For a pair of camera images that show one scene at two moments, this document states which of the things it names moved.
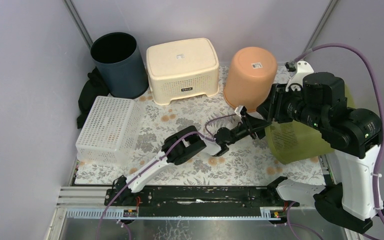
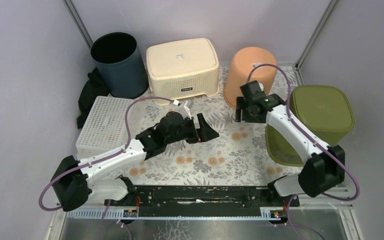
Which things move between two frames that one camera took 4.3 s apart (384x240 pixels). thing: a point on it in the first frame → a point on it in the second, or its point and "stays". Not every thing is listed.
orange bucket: x=251 y=75 stays
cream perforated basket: x=182 y=69 stays
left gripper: x=251 y=129 → x=194 y=129
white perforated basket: x=111 y=133 stays
